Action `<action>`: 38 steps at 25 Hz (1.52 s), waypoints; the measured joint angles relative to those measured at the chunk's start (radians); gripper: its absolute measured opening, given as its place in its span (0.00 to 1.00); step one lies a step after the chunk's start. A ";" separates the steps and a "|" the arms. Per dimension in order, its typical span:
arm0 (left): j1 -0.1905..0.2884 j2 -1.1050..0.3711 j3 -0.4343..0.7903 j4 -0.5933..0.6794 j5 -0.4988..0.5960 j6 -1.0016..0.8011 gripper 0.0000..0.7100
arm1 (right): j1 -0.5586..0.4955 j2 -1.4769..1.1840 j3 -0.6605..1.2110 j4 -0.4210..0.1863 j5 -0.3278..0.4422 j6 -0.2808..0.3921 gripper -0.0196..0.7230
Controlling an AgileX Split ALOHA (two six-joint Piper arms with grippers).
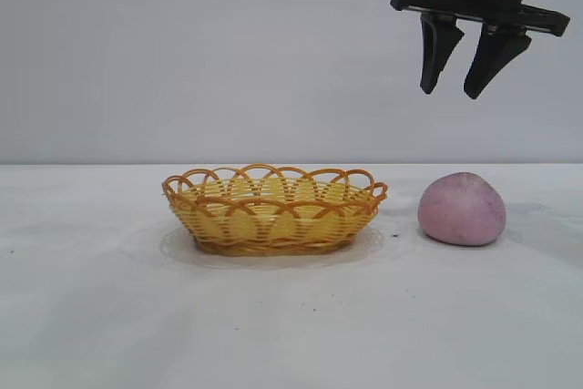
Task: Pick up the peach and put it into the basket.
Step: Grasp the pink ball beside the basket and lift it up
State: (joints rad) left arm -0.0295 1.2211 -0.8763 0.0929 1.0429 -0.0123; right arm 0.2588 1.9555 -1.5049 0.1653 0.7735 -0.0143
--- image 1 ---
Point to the yellow woven wicker basket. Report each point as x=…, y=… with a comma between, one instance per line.
x=273, y=225

